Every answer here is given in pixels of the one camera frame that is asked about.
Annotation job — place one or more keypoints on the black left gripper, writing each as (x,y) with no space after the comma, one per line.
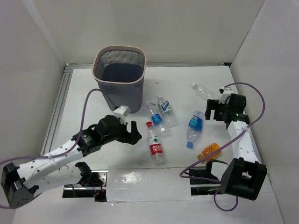
(127,134)

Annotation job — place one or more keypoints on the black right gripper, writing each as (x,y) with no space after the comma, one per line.
(213,105)

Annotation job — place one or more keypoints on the crushed clear plastic bottle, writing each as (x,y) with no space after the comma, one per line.
(204,92)

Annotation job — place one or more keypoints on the blue cap plastic bottle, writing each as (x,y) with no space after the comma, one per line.
(194,129)

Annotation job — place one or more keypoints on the red label plastic bottle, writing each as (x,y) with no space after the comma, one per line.
(155,146)

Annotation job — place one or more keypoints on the blue label clear bottle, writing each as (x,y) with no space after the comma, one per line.
(156,119)

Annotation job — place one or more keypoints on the orange plastic bottle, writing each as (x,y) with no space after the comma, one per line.
(208,150)

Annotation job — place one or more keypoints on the green white label bottle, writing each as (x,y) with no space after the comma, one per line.
(166,112)

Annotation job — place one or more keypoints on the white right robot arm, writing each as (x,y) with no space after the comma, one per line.
(245,175)

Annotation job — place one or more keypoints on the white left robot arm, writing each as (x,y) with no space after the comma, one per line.
(25,182)

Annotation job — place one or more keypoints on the grey mesh waste bin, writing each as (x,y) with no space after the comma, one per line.
(119,72)

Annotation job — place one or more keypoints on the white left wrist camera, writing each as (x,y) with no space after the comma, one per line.
(121,113)

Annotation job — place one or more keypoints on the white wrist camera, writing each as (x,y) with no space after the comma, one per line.
(225,94)
(121,113)

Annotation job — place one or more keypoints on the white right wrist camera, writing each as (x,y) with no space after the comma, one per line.
(225,94)

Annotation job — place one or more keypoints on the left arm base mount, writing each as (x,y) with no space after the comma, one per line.
(95,189)

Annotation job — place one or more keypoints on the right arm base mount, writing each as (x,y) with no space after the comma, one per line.
(207,182)

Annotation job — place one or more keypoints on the aluminium frame rail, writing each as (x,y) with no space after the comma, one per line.
(57,113)

